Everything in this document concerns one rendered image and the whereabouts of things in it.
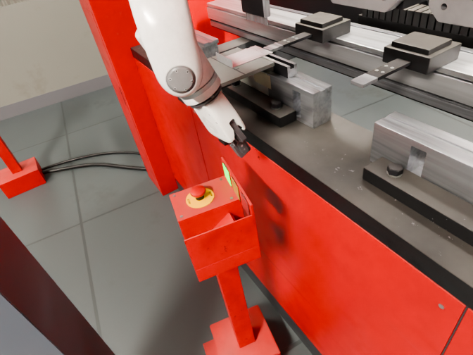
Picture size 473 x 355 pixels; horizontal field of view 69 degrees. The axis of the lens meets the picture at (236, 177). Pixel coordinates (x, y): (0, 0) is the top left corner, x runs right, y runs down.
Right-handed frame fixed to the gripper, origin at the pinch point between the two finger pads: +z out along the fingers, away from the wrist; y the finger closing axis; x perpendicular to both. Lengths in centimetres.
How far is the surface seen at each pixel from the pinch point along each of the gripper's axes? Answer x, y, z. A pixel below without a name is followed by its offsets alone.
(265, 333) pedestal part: -29, -9, 73
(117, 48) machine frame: 11, -108, -9
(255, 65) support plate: 20.0, -14.7, -4.6
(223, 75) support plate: 12.1, -16.9, -7.6
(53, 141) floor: -56, -248, 42
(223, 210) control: -12.1, -2.0, 11.5
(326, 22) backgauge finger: 45.7, -14.9, 0.6
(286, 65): 24.2, -8.2, -2.2
